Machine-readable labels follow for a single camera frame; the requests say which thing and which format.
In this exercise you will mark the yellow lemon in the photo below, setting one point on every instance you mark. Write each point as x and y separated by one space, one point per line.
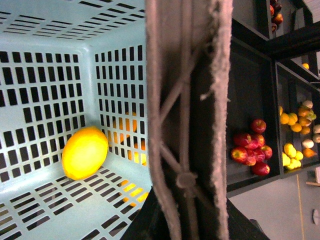
84 153

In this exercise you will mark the brown basket handle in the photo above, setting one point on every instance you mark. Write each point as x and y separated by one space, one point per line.
188 47

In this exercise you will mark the light blue plastic basket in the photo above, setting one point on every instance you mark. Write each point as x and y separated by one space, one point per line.
66 65

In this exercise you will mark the red apple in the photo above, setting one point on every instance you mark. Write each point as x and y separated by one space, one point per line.
260 169
239 154
267 150
258 126
242 139

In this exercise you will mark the dark wooden display stand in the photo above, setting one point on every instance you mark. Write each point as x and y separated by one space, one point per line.
271 69

